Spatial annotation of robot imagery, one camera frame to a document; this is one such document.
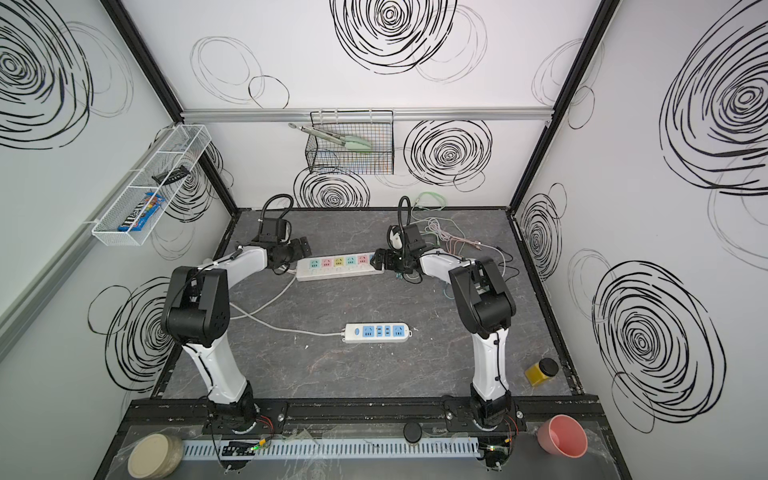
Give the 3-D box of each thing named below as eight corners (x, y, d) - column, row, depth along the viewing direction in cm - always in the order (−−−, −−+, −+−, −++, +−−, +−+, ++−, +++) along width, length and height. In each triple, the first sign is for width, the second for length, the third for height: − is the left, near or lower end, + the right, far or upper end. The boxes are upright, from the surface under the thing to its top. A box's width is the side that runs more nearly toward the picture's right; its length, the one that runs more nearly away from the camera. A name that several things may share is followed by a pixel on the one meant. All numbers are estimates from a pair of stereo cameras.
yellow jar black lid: (528, 386, 80) (542, 375, 73) (523, 369, 83) (537, 358, 75) (545, 386, 80) (561, 375, 73) (540, 369, 83) (555, 358, 75)
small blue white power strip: (343, 342, 88) (342, 338, 86) (345, 327, 91) (344, 323, 88) (411, 342, 88) (411, 338, 86) (410, 327, 91) (411, 323, 88)
